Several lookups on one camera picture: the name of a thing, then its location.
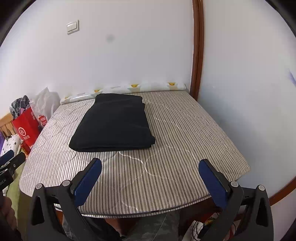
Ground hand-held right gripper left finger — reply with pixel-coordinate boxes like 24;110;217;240
26;158;102;241

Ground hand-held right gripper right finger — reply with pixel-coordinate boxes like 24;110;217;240
199;159;274;241

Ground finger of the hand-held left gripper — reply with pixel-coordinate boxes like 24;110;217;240
5;152;26;173
0;150;14;166

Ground black sweatshirt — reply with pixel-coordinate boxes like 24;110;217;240
69;93;156;153

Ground person's left hand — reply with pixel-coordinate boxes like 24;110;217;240
0;197;17;232

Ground white spotted cloth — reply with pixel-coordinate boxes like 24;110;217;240
0;134;22;158

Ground small red box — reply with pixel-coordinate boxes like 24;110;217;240
20;141;31;155

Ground red paper bag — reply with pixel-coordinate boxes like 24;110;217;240
11;108;42;149

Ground striped quilted mat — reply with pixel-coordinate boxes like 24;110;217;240
19;91;251;217

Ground plaid cloth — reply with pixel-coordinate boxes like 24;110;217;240
10;95;31;120

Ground white plastic bag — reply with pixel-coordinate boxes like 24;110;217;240
30;87;61;127

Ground person's camouflage pants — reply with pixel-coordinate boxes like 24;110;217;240
62;210;181;241

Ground brown wooden baseboard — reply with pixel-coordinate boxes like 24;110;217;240
269;183;296;207

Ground rolled white printed cloth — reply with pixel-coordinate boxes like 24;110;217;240
60;82;186;105

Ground bundle of cables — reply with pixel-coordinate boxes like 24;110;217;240
185;213;232;241

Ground brown wooden door frame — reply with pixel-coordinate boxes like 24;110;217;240
190;0;204;101

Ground white wall switch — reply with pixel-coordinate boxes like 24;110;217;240
67;20;80;35

